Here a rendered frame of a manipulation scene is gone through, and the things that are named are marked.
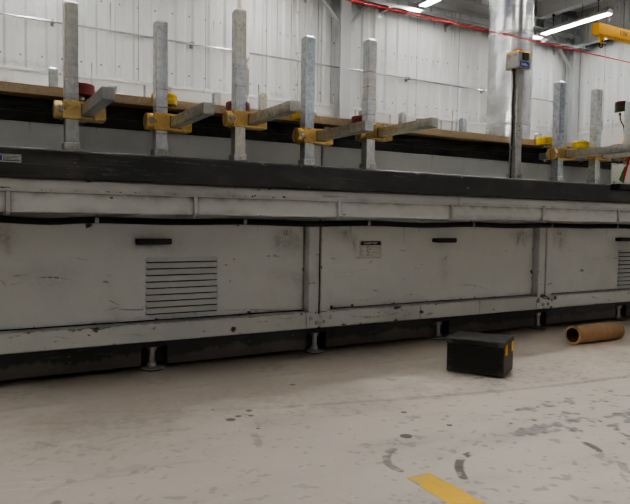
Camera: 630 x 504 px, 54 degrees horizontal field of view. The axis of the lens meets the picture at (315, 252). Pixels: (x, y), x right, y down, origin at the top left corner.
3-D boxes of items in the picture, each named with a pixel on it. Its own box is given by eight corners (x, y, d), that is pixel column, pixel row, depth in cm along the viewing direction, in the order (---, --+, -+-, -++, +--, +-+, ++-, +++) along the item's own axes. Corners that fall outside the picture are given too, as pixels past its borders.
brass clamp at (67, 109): (106, 121, 174) (106, 103, 174) (55, 116, 167) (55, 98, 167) (102, 124, 179) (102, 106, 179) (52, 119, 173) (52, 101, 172)
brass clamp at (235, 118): (268, 129, 198) (268, 113, 198) (228, 125, 192) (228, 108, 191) (260, 131, 204) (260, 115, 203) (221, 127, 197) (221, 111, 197)
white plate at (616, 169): (645, 186, 298) (646, 165, 297) (611, 184, 285) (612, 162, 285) (644, 186, 299) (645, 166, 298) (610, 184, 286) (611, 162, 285)
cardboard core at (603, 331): (625, 322, 276) (580, 327, 261) (624, 340, 276) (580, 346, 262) (608, 319, 283) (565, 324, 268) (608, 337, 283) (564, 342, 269)
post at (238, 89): (245, 161, 197) (246, 8, 194) (234, 161, 195) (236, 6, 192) (240, 162, 200) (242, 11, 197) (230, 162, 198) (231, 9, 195)
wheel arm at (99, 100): (115, 103, 148) (115, 85, 148) (101, 102, 146) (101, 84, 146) (85, 126, 186) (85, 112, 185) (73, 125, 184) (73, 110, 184)
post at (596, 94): (598, 194, 283) (603, 88, 280) (594, 194, 281) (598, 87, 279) (592, 194, 286) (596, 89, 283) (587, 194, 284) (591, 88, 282)
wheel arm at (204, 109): (215, 117, 160) (215, 101, 160) (202, 116, 158) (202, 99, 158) (167, 136, 198) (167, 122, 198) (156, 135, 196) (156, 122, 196)
